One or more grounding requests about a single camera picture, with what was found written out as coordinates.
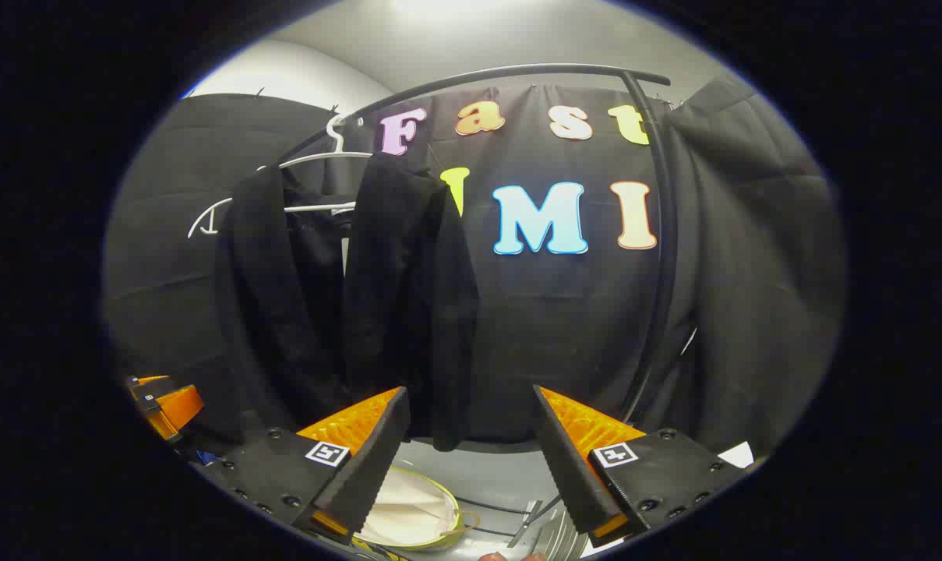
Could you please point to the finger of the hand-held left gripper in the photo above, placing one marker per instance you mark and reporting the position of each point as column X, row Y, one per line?
column 178, row 409

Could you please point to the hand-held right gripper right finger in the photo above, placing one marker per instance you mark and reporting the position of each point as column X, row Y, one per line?
column 572, row 475

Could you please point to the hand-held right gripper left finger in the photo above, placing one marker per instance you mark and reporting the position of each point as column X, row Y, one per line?
column 369, row 467

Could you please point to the black knit cardigan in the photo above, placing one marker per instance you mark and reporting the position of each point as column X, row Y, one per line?
column 408, row 296

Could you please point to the black metal clothes rack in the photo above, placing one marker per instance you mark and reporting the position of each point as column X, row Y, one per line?
column 668, row 234

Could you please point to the white plastic hanger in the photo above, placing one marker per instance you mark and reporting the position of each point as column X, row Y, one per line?
column 334, row 136

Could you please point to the metal rack base shelf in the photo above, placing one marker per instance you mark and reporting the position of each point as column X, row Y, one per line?
column 556, row 539

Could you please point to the black backdrop cloth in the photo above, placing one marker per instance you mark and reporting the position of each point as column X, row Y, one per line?
column 564, row 312

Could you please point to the white paper sheet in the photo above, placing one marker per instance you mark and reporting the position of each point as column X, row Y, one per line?
column 737, row 455

